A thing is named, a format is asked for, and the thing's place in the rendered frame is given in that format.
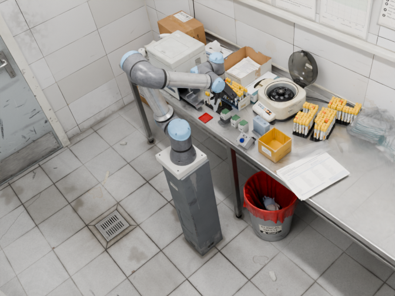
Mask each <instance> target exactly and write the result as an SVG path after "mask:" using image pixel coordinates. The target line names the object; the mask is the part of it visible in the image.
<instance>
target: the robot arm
mask: <svg viewBox="0 0 395 296"><path fill-rule="evenodd" d="M120 65H121V68H122V70H123V71H124V72H125V73H126V74H127V76H128V77H129V79H130V81H131V82H132V83H133V84H134V85H136V86H138V88H139V89H140V91H141V92H142V94H143V96H144V97H145V99H146V101H147V102H148V104H149V106H150V107H151V109H152V110H153V112H154V114H153V117H154V119H155V122H156V124H157V125H158V126H159V127H160V128H161V129H162V131H163V132H164V133H165V135H167V137H168V138H169V140H170V144H171V150H170V160H171V162H172V163H173V164H175V165H177V166H187V165H189V164H191V163H193V162H194V161H195V160H196V150H195V148H194V147H193V145H192V138H191V129H190V126H189V124H188V122H187V121H186V120H184V119H182V120H181V119H180V118H178V116H177V115H176V113H175V111H174V109H173V108H172V107H171V106H170V105H168V104H167V103H166V101H165V99H164V97H163V96H162V94H161V92H160V90H159V89H164V88H165V87H166V88H191V89H210V92H211V90H212V92H211V94H213V95H214V96H215V98H214V99H213V100H210V104H211V105H212V106H213V111H214V112H215V111H217V108H218V105H219V103H220V99H219V98H220V97H221V98H222V97H224V96H225V95H226V96H227V97H228V98H229V99H230V100H233V99H235V98H236V97H237V94H236V92H235V91H234V90H233V89H232V88H231V87H230V86H229V85H228V84H227V83H226V82H225V80H226V79H225V77H226V75H225V66H224V59H223V55H222V54H221V53H220V52H213V53H211V55H210V56H209V60H207V61H206V62H204V63H201V64H200V65H197V66H195V67H194V68H192V69H191V70H190V73H185V72H170V71H165V70H164V69H161V68H157V67H155V66H153V65H152V64H151V63H150V62H149V61H148V60H147V59H146V58H145V57H144V56H143V55H142V54H141V53H139V52H138V51H129V52H127V53H126V54H124V55H123V57H122V59H121V62H120Z"/></svg>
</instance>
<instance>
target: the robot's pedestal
mask: <svg viewBox="0 0 395 296"><path fill-rule="evenodd" d="M162 167H163V171H164V173H165V176H166V180H167V183H168V186H169V189H170V193H171V195H172V198H173V202H174V205H175V208H176V211H177V214H178V217H179V221H180V224H181V226H182V230H183V233H184V236H185V239H186V240H187V241H188V242H189V243H190V244H191V245H192V246H193V247H194V248H195V249H196V250H197V251H198V252H199V253H200V254H201V256H204V255H205V254H206V253H207V252H208V251H209V250H211V249H212V248H213V247H214V246H215V245H216V244H217V243H219V242H220V241H221V240H222V239H223V236H222V231H221V226H220V220H219V214H218V210H217V204H216V198H215V192H214V188H213V182H212V176H211V172H210V166H209V160H208V159H206V160H205V161H204V162H202V163H201V164H200V165H198V166H197V167H195V168H194V169H193V170H192V171H190V172H189V173H188V174H186V175H185V176H183V177H182V178H181V179H179V180H178V179H177V178H176V177H175V176H174V175H173V174H172V173H171V172H170V171H169V170H167V169H166V168H165V167H164V166H162Z"/></svg>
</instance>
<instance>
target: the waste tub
mask: <svg viewBox="0 0 395 296"><path fill-rule="evenodd" d="M291 151H292V138H291V137H289V136H288V135H286V134H285V133H283V132H281V131H280V130H279V129H277V128H275V127H273V128H272V129H270V130H269V131H268V132H267V133H265V134H264V135H263V136H261V137H260V138H258V152H259V153H261V154H262V155H264V156H265V157H267V158H268V159H269V160H271V161H272V162H274V163H277V162H278V161H279V160H280V159H282V158H283V157H285V155H287V154H288V153H289V152H291Z"/></svg>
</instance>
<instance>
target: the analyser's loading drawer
mask: <svg viewBox="0 0 395 296"><path fill-rule="evenodd" d="M179 95H180V96H181V97H182V98H184V99H185V100H187V101H188V102H189V103H191V104H192V105H194V106H195V107H196V108H197V109H198V108H199V107H201V106H202V105H204V104H205V102H204V99H202V100H201V99H199V98H198V95H194V94H193V92H189V91H188V90H186V89H183V90H181V91H180V92H179Z"/></svg>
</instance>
